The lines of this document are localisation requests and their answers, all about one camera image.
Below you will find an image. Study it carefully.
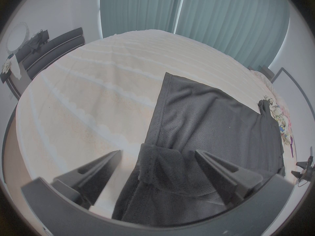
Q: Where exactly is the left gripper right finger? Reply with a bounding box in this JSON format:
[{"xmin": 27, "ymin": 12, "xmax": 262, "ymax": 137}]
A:
[{"xmin": 194, "ymin": 149, "xmax": 264, "ymax": 205}]

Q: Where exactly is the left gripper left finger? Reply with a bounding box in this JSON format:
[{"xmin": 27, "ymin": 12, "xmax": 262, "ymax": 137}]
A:
[{"xmin": 53, "ymin": 150, "xmax": 122, "ymax": 208}]

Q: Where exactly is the black T-shirt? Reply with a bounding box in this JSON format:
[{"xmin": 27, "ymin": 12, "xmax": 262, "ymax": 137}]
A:
[{"xmin": 111, "ymin": 72, "xmax": 286, "ymax": 227}]

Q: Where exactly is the bed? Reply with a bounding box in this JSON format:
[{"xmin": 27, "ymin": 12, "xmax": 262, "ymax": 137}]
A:
[{"xmin": 15, "ymin": 29, "xmax": 309, "ymax": 221}]

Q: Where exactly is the purple garment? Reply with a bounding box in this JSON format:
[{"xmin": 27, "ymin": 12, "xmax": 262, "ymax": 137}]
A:
[{"xmin": 289, "ymin": 135, "xmax": 296, "ymax": 158}]

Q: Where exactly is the white printed pyjama top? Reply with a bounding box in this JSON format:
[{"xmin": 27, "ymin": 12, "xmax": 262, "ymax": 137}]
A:
[{"xmin": 264, "ymin": 96, "xmax": 292, "ymax": 146}]

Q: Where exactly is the pink garment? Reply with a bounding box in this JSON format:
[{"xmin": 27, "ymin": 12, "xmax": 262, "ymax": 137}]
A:
[{"xmin": 283, "ymin": 105, "xmax": 292, "ymax": 128}]

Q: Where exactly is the grey bedside table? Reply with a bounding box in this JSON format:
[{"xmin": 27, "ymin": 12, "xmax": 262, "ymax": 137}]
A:
[{"xmin": 247, "ymin": 65, "xmax": 275, "ymax": 81}]

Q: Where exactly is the black chest of drawers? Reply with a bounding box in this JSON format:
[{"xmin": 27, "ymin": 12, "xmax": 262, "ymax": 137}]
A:
[{"xmin": 0, "ymin": 27, "xmax": 85, "ymax": 100}]

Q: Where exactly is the dark grey cloth bundle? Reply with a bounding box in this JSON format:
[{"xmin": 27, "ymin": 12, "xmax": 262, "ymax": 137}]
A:
[{"xmin": 27, "ymin": 30, "xmax": 49, "ymax": 53}]

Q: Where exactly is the blue-green curtain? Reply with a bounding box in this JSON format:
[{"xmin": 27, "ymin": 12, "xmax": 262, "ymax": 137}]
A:
[
  {"xmin": 176, "ymin": 0, "xmax": 289, "ymax": 69},
  {"xmin": 100, "ymin": 0, "xmax": 186, "ymax": 37}
]

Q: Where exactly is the round white mirror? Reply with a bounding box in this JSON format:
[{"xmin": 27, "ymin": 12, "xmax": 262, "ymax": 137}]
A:
[{"xmin": 5, "ymin": 22, "xmax": 30, "ymax": 55}]

